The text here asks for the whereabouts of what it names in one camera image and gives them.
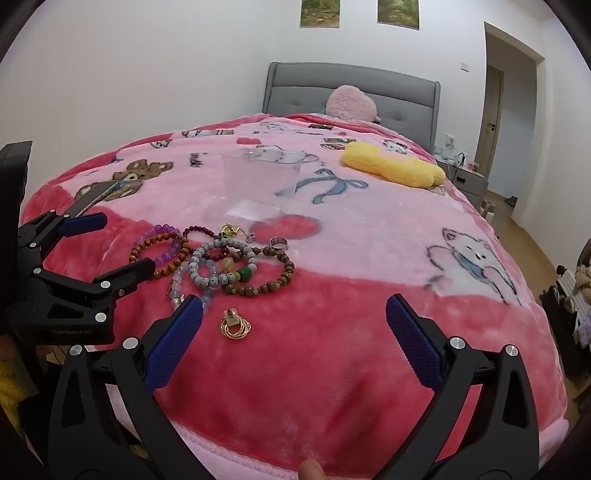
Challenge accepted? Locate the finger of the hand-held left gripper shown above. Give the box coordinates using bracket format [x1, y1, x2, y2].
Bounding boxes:
[32, 257, 155, 306]
[18, 210, 108, 252]

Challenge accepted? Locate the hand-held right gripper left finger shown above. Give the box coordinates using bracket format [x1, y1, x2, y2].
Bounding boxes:
[48, 294, 218, 480]

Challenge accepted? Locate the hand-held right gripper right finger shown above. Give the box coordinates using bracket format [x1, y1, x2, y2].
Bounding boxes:
[385, 293, 541, 480]

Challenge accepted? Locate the brown tiger eye bracelet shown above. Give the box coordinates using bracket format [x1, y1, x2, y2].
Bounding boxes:
[129, 232, 192, 280]

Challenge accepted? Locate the pale blue bead bracelet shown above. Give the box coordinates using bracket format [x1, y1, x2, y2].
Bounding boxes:
[168, 258, 218, 310]

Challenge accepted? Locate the gold hoop earring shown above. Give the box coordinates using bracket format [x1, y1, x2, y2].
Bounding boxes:
[219, 309, 252, 341]

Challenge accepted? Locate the purple bead bracelet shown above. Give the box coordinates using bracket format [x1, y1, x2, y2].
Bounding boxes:
[135, 223, 185, 266]

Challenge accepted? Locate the grey speckled bead bracelet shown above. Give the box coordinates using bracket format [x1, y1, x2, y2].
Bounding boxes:
[188, 237, 262, 289]

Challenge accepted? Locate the dark red bead bracelet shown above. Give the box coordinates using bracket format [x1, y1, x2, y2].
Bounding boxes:
[183, 225, 232, 261]

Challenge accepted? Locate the wooden bracelet with green bead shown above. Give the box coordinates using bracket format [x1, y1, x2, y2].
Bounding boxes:
[222, 244, 296, 297]

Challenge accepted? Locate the clear plastic container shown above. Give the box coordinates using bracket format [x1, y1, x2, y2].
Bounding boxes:
[221, 148, 306, 204]

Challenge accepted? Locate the person's right hand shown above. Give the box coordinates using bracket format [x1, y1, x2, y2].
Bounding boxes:
[298, 458, 326, 480]

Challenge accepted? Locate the pink printed blanket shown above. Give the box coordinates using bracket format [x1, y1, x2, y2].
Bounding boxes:
[21, 112, 571, 478]

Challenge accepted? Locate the cluttered dark rack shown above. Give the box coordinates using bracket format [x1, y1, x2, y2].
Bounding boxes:
[540, 240, 591, 379]

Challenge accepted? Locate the white nightstand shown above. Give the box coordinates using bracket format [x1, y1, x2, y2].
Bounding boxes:
[436, 157, 489, 197]

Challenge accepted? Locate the yellow plush pillow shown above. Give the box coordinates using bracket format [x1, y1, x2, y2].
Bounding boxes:
[341, 141, 447, 189]

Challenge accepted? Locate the wooden door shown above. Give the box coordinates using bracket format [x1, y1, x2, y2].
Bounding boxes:
[475, 65, 502, 174]

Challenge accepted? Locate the pink plush toy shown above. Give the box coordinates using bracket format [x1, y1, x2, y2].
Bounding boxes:
[325, 84, 383, 123]

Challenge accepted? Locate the grey padded headboard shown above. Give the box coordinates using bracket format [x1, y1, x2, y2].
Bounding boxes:
[262, 62, 441, 153]

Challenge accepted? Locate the wall poster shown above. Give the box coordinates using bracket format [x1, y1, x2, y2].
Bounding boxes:
[377, 0, 420, 26]
[300, 0, 335, 28]

